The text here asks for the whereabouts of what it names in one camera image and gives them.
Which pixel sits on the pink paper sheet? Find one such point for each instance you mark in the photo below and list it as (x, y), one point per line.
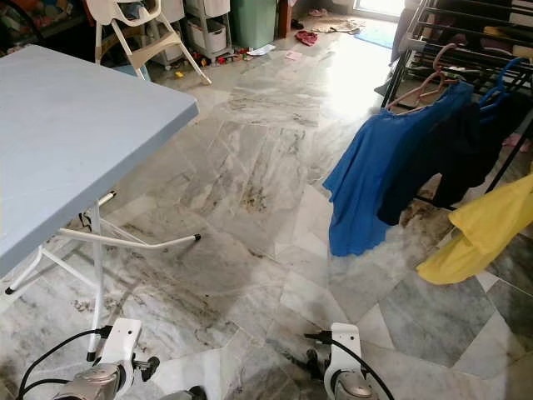
(293, 55)

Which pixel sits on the black metal drying rack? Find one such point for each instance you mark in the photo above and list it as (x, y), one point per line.
(425, 46)

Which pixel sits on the dark purple garment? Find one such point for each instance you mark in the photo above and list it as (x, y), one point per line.
(401, 37)

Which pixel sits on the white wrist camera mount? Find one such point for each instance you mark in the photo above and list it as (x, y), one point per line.
(127, 337)
(347, 343)

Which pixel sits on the green plastic bin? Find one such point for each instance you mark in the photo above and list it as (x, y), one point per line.
(254, 21)

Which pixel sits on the blue shirt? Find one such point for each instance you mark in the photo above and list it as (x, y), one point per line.
(371, 183)

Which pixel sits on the white paper sheet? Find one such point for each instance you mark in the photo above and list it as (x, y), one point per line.
(260, 50)

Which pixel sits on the grey robot left leg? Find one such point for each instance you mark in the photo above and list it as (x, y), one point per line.
(194, 394)

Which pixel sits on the beige floor mat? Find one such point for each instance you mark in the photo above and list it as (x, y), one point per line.
(333, 23)

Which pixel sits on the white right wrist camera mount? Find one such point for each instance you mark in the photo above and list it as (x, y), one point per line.
(347, 343)

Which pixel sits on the black shirt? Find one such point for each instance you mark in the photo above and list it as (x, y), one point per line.
(458, 158)

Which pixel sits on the yellow garment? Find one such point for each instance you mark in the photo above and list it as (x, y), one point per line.
(483, 229)

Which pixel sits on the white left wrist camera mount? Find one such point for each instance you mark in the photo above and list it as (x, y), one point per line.
(127, 337)

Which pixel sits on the white and beige high chair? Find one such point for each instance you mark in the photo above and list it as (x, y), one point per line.
(125, 10)

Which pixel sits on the red slippers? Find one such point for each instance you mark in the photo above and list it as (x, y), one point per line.
(306, 37)

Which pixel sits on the white plastic drawer unit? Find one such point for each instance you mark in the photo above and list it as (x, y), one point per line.
(206, 33)

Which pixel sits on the blue plastic hanger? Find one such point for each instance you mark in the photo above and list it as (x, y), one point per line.
(502, 86)

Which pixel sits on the blue floor mat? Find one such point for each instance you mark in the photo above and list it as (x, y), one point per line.
(375, 37)

